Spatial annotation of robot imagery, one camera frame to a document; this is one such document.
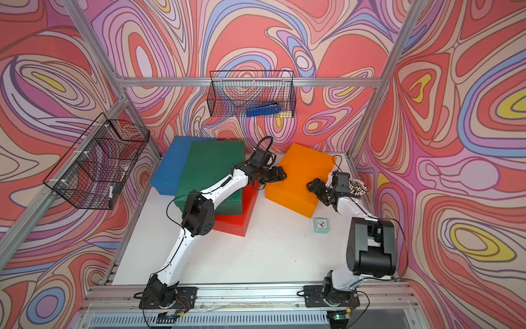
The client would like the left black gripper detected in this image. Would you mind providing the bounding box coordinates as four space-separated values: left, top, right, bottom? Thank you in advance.
258 166 290 185

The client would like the orange shoebox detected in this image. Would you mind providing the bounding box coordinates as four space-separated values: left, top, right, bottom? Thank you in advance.
265 143 334 218

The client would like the green shoebox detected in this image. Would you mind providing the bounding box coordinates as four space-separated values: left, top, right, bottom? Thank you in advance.
175 141 245 211

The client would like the red shoebox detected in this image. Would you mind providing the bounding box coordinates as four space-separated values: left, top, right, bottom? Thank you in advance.
213 185 259 237

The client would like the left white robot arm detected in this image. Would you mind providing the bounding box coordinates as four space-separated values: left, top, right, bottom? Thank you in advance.
144 148 287 308

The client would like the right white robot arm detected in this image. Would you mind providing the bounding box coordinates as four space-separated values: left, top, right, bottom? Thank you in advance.
306 171 398 303

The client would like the metal cup of pencils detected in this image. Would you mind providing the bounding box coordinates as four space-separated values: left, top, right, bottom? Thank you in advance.
349 178 368 198

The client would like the small mint green clock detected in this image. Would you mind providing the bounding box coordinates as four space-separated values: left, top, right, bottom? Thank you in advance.
313 217 330 234

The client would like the blue stapler in basket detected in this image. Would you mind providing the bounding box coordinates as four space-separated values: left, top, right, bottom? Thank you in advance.
245 101 282 117

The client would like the blue shoebox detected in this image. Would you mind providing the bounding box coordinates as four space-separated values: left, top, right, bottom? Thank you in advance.
151 137 216 196

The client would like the marker in left basket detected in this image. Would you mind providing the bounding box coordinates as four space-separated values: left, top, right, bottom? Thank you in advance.
108 186 115 210

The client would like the black wire basket back wall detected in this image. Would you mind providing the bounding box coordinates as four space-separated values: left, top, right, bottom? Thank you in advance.
207 69 297 119

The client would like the black wire basket wall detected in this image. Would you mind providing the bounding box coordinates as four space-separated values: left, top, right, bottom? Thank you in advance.
42 114 150 211
207 69 297 119

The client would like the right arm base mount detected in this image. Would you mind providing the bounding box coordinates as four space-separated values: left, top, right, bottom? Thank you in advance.
297 284 361 310

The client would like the aluminium rail front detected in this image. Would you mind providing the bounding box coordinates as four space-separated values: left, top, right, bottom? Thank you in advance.
72 282 429 328

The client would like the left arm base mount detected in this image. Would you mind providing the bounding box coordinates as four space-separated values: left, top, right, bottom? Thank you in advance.
134 284 198 311

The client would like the black wire basket left wall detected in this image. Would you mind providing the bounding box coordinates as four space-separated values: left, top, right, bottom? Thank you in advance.
42 114 150 211

